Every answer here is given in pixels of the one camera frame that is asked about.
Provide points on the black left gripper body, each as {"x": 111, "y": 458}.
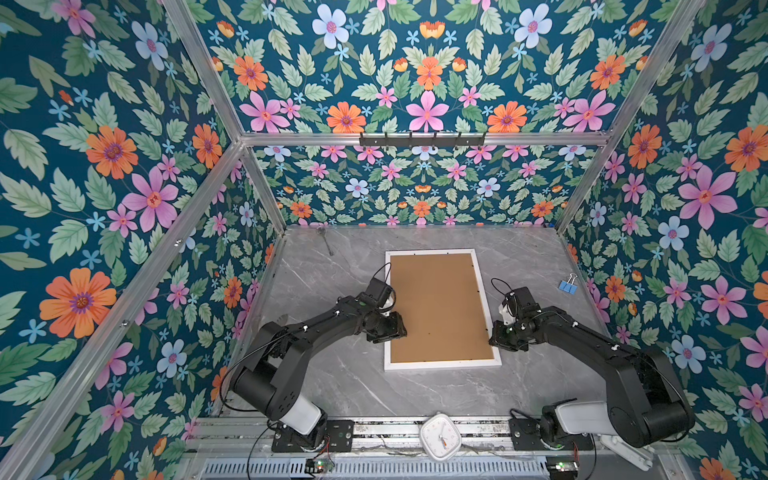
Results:
{"x": 388, "y": 327}

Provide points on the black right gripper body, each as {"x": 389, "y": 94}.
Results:
{"x": 508, "y": 336}

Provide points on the white picture frame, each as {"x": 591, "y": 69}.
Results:
{"x": 444, "y": 366}

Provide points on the brown backing board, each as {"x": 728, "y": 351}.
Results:
{"x": 441, "y": 306}

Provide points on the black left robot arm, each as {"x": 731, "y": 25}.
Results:
{"x": 271, "y": 375}

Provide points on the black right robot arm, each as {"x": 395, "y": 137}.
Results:
{"x": 644, "y": 401}

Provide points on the blue binder clip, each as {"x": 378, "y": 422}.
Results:
{"x": 569, "y": 285}

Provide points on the white square clock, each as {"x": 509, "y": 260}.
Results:
{"x": 440, "y": 438}

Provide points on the white plastic holder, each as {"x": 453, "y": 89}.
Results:
{"x": 640, "y": 457}

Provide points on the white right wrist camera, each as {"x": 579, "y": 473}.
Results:
{"x": 507, "y": 313}

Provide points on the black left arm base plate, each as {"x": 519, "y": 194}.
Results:
{"x": 328, "y": 435}

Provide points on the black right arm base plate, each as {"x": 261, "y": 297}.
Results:
{"x": 525, "y": 436}

